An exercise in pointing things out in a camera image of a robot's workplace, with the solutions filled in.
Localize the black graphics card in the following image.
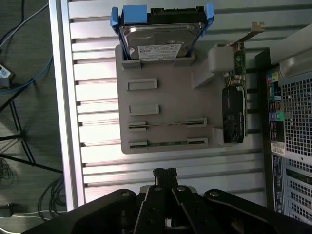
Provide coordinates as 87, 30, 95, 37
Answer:
222, 21, 266, 144

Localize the open black PC case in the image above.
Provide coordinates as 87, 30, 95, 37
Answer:
254, 23, 312, 225

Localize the grey power strip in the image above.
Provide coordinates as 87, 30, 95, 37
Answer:
0, 63, 14, 88

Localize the hard disk in blue caddy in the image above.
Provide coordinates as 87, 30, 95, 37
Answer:
111, 4, 215, 61

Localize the black power adapter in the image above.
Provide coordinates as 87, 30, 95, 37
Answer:
0, 203, 16, 218

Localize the grey floor cable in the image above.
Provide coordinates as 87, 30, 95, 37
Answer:
0, 3, 49, 48

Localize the blue floor cable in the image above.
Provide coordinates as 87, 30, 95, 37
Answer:
0, 55, 54, 96

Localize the white floor cable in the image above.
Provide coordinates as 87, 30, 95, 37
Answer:
12, 211, 52, 219

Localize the grey parts rack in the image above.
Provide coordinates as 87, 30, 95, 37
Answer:
114, 43, 247, 155

